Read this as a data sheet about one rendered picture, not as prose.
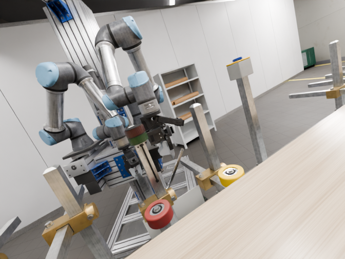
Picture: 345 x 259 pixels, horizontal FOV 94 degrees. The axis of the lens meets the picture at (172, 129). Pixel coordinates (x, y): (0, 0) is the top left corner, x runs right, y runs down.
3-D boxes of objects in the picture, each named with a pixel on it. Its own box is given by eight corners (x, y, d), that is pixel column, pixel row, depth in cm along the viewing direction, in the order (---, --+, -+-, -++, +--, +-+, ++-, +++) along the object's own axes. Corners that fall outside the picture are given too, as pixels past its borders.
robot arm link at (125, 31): (146, 103, 122) (107, 21, 85) (164, 96, 122) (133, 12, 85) (147, 112, 114) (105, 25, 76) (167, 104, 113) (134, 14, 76)
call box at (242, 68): (230, 82, 71) (225, 65, 69) (241, 77, 73) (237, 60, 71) (242, 79, 65) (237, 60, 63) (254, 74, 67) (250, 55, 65)
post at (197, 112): (222, 204, 73) (188, 105, 62) (227, 200, 74) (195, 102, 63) (227, 208, 70) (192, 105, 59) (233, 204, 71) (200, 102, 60)
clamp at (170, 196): (142, 215, 60) (137, 204, 58) (173, 195, 64) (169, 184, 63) (146, 224, 54) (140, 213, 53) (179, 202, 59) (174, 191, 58)
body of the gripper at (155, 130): (149, 143, 68) (138, 116, 65) (168, 134, 70) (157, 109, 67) (152, 147, 61) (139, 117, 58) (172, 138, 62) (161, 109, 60)
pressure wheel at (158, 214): (154, 236, 52) (140, 207, 49) (175, 221, 54) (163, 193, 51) (163, 256, 44) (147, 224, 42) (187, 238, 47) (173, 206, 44)
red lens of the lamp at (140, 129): (126, 136, 51) (122, 130, 50) (142, 129, 52) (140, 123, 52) (128, 139, 45) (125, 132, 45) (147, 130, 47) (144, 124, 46)
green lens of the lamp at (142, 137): (129, 144, 51) (126, 137, 51) (146, 135, 53) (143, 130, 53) (131, 147, 46) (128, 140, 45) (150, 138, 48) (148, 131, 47)
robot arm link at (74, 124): (89, 130, 121) (80, 113, 118) (73, 137, 110) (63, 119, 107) (80, 133, 127) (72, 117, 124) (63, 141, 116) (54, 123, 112)
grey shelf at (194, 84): (175, 146, 363) (149, 78, 327) (204, 129, 401) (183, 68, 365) (186, 148, 324) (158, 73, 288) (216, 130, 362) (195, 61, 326)
